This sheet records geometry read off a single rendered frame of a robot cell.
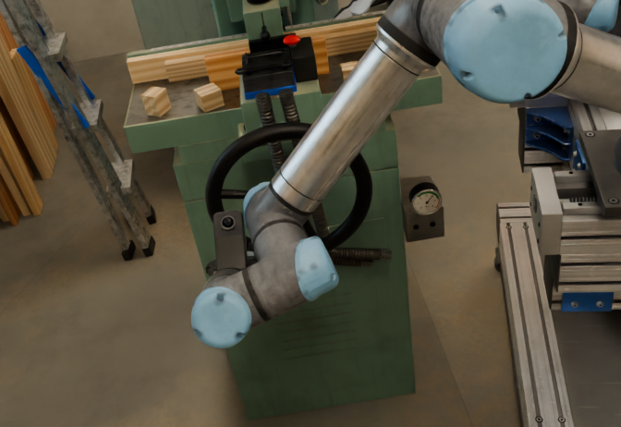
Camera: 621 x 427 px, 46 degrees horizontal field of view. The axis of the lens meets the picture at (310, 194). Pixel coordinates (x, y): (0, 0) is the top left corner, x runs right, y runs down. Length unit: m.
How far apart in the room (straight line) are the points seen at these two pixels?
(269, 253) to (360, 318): 0.80
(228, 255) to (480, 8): 0.53
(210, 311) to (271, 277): 0.09
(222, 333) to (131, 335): 1.38
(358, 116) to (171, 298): 1.50
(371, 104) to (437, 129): 1.98
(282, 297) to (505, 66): 0.39
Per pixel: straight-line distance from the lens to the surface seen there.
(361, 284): 1.66
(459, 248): 2.36
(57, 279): 2.61
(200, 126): 1.40
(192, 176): 1.46
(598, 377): 1.77
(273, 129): 1.19
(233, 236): 1.12
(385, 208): 1.54
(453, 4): 0.84
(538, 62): 0.83
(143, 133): 1.41
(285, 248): 0.96
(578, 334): 1.85
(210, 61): 1.42
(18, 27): 2.22
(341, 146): 0.98
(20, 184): 2.89
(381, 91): 0.96
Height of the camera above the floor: 1.55
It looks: 36 degrees down
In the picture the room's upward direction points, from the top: 9 degrees counter-clockwise
